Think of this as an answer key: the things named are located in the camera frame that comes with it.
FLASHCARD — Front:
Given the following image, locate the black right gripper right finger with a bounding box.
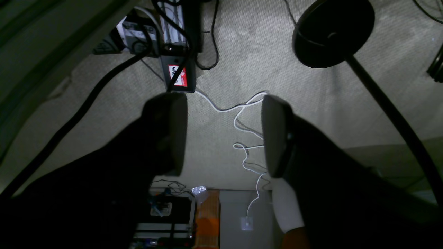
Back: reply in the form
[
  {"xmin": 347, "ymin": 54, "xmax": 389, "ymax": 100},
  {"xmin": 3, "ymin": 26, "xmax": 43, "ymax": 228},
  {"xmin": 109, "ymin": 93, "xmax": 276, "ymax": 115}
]
[{"xmin": 262, "ymin": 95, "xmax": 442, "ymax": 249}]

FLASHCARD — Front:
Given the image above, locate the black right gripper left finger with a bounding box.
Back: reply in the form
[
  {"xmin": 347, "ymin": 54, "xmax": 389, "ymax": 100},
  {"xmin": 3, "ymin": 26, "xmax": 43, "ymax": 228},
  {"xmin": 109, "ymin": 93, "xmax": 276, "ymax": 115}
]
[{"xmin": 1, "ymin": 93, "xmax": 187, "ymax": 249}]

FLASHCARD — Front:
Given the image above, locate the black electronics case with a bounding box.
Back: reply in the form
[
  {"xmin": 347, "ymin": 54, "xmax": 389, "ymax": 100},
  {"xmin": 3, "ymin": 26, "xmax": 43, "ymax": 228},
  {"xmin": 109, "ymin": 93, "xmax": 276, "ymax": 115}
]
[{"xmin": 130, "ymin": 190, "xmax": 197, "ymax": 249}]

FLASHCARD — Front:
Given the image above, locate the black box red label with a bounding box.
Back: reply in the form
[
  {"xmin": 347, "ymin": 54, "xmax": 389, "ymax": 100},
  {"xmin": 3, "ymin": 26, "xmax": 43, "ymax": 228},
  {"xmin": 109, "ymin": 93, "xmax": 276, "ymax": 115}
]
[{"xmin": 160, "ymin": 52, "xmax": 196, "ymax": 93}]

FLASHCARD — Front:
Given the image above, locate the black round lamp base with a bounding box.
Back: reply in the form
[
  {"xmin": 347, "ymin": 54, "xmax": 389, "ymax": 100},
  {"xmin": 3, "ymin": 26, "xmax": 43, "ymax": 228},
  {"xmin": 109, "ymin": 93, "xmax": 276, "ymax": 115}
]
[{"xmin": 292, "ymin": 0, "xmax": 442, "ymax": 208}]

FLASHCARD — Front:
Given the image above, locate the thick black cable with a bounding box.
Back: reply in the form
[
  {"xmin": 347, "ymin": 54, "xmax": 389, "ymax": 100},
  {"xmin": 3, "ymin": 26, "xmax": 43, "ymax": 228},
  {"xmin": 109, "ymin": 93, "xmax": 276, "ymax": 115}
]
[{"xmin": 0, "ymin": 52, "xmax": 153, "ymax": 199}]

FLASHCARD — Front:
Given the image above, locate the white floor cable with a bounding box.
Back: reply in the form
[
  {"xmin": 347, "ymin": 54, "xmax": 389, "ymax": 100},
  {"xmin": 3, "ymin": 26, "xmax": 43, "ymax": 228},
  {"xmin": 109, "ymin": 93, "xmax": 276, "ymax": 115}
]
[{"xmin": 195, "ymin": 89, "xmax": 274, "ymax": 222}]

